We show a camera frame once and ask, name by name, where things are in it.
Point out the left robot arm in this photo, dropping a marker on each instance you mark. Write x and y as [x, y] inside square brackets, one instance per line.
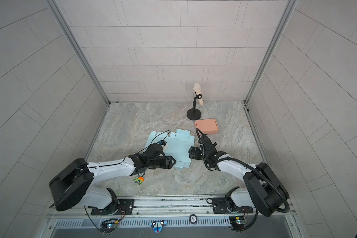
[75, 185]

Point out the left green circuit board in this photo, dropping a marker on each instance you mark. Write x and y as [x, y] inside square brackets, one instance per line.
[109, 226]

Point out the small colourful toy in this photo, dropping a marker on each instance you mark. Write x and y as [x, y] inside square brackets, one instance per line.
[139, 180]

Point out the aluminium corner post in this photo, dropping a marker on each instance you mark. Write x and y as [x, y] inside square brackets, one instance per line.
[75, 46]
[273, 43]

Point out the beige microphone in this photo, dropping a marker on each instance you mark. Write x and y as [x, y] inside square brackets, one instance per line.
[198, 93]

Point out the aluminium corner post right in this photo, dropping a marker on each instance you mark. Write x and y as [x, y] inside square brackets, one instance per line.
[273, 43]

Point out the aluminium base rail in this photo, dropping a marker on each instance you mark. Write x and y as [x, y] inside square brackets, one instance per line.
[140, 212]

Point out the light blue cardboard box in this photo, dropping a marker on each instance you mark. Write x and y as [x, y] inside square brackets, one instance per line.
[179, 143]

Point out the green circuit board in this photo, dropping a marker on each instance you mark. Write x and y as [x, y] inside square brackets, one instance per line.
[109, 226]
[237, 223]

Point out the pink paper box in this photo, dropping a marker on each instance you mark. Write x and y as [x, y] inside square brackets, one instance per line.
[207, 126]

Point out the round black white badge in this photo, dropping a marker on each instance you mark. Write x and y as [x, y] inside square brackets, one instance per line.
[193, 219]

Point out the right green circuit board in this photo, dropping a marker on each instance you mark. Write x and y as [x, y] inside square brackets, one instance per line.
[237, 223]

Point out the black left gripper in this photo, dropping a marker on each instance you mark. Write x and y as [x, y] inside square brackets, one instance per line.
[169, 165]

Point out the blue sticker marker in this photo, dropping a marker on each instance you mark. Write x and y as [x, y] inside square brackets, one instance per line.
[157, 226]

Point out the aluminium corner post left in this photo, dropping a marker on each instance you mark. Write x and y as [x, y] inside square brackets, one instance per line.
[75, 46]

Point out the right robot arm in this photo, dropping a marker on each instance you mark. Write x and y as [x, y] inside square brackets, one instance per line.
[264, 190]

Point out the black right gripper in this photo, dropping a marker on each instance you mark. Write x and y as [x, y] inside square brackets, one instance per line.
[197, 150]

